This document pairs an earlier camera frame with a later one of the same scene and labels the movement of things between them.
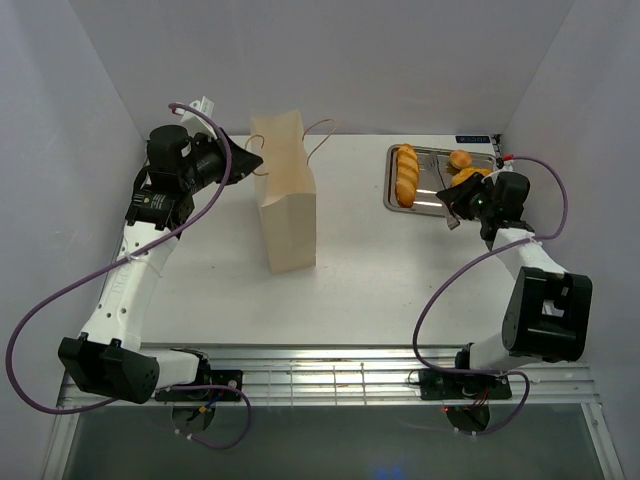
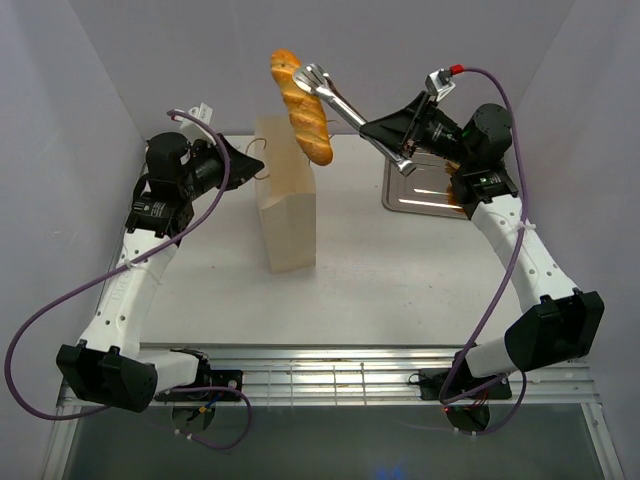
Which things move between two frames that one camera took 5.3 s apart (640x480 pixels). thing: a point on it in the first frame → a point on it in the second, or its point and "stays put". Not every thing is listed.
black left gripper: (242, 163) stays put
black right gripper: (456, 196) → (393, 131)
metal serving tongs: (439, 187) → (317, 80)
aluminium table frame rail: (349, 376) stays put
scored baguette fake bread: (407, 175) → (305, 110)
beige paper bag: (285, 186) stays put
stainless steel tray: (435, 174) stays put
